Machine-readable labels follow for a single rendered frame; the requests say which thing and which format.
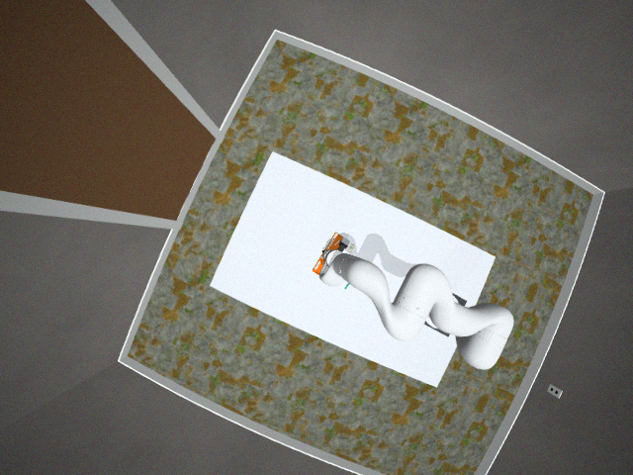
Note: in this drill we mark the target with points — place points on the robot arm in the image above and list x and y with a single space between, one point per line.
425 295

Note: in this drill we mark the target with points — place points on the brown three-compartment tray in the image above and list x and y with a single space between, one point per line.
330 246

